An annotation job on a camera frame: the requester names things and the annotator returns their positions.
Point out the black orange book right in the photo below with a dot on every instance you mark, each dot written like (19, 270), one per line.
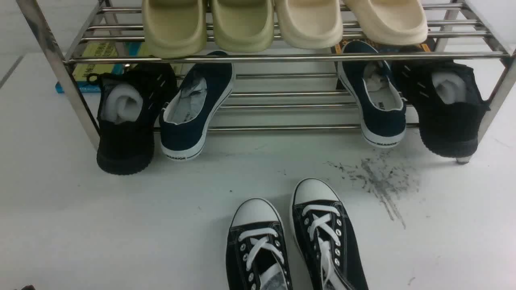
(342, 46)

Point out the green slipper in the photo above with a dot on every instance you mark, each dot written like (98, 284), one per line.
(243, 26)
(174, 28)

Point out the yellow blue book left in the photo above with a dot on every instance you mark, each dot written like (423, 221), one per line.
(105, 50)

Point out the cream slipper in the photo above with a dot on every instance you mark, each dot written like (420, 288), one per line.
(310, 24)
(391, 22)

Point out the black knit sneaker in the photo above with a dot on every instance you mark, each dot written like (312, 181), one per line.
(129, 106)
(448, 102)

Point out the black knit sneaker right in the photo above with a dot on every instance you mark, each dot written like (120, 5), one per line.
(448, 102)

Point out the black lace-up sneaker right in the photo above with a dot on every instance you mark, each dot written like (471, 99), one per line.
(325, 237)

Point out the green slipper far left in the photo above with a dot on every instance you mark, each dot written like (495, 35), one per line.
(174, 28)

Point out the cream slipper far right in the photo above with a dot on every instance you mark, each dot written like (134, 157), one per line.
(391, 22)

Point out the navy canvas slip-on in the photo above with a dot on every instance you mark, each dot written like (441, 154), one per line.
(185, 119)
(381, 106)

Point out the black lace-up sneaker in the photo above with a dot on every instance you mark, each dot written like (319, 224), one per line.
(325, 237)
(256, 255)

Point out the stainless steel shoe rack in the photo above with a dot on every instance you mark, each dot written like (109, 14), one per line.
(494, 70)

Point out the black knit sneaker left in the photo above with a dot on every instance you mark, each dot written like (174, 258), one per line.
(129, 106)

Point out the black lace-up sneaker left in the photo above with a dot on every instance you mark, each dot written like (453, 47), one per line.
(256, 255)

